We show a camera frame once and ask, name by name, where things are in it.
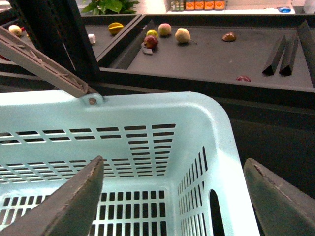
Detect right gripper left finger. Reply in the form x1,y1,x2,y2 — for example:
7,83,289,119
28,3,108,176
0,156,104,236

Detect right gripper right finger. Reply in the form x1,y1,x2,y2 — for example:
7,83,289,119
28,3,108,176
244,158,315,236

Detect light blue plastic basket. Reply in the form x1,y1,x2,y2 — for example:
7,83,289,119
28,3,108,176
0,90,259,236

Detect brown basket handle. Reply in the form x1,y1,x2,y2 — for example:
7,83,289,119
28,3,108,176
0,27,97,98

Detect black triangular divider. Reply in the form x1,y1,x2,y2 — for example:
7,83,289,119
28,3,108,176
279,33,298,77
262,35,287,76

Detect dark wood display stand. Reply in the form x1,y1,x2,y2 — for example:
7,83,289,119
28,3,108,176
0,0,315,200

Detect brown chestnut-like fruit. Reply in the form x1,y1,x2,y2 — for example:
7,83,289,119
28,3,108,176
222,32,237,42

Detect dark red pomegranate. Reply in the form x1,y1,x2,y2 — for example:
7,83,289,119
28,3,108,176
144,35,158,49

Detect yellow green fruit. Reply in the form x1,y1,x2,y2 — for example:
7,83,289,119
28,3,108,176
146,29,158,38

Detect pale yellow pear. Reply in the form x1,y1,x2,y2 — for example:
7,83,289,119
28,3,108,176
175,28,196,44

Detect pink peach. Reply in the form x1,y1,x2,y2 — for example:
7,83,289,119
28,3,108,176
158,23,172,37

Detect green potted plant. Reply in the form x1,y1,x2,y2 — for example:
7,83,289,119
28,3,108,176
81,0,140,15

